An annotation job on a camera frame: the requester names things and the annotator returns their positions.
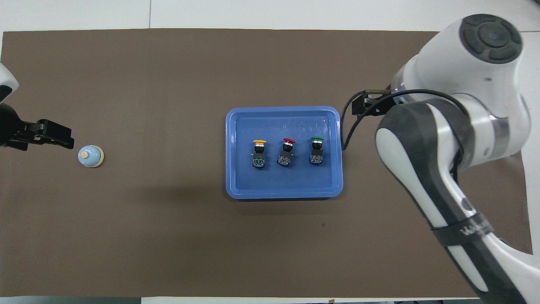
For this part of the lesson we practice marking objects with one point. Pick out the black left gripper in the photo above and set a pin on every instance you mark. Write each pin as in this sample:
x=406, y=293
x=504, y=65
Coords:
x=12, y=131

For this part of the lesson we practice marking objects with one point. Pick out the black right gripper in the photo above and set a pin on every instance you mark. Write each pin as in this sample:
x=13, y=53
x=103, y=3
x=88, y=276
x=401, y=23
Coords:
x=389, y=101

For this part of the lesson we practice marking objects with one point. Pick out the green push button switch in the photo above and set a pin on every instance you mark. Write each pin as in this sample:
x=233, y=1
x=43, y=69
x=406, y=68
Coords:
x=316, y=154

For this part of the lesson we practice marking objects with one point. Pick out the red push button switch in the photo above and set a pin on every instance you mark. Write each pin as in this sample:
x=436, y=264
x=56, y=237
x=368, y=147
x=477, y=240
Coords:
x=285, y=156

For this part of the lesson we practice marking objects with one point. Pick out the yellow push button switch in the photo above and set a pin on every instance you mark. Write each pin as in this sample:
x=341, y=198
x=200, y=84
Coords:
x=259, y=158

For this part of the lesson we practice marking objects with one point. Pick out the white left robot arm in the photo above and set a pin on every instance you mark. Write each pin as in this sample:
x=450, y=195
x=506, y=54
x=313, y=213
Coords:
x=6, y=82

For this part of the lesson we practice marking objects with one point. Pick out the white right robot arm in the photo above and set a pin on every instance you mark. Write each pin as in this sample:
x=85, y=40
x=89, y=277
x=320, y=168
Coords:
x=464, y=84

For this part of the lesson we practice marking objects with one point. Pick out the light blue service bell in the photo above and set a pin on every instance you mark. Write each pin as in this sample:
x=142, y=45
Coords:
x=90, y=156

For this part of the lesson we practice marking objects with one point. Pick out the blue plastic tray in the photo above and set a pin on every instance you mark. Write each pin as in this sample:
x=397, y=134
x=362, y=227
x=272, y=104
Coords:
x=287, y=181

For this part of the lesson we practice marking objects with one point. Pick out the brown table mat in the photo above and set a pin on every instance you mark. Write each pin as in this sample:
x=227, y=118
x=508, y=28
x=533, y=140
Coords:
x=168, y=236

